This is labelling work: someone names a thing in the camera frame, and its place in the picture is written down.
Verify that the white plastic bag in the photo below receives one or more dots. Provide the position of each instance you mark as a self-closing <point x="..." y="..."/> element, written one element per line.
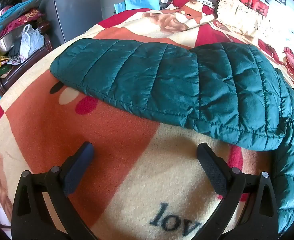
<point x="31" y="41"/>

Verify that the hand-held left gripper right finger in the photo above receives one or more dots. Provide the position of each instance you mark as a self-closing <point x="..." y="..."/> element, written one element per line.
<point x="213" y="170"/>

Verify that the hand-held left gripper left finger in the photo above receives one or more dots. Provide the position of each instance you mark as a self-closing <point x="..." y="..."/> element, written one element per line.
<point x="78" y="170"/>

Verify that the cream fringed pillow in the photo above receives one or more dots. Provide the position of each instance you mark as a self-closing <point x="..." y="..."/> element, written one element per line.
<point x="239" y="15"/>

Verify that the red gold patterned cushion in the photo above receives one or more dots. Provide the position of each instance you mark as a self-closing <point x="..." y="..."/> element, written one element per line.
<point x="21" y="20"/>

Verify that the metal basin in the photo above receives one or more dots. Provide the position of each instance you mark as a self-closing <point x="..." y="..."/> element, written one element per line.
<point x="4" y="43"/>

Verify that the grey metal cabinet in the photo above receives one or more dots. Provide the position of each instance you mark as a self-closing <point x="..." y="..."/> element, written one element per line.
<point x="76" y="5"/>

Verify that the red orange cream printed blanket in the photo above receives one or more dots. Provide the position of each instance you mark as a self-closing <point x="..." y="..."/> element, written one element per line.
<point x="136" y="180"/>

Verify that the blue edged fabric case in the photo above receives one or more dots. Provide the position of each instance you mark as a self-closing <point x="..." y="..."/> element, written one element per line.
<point x="11" y="12"/>

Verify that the teal quilted puffer jacket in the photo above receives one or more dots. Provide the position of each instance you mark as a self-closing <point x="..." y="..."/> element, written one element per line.
<point x="162" y="80"/>

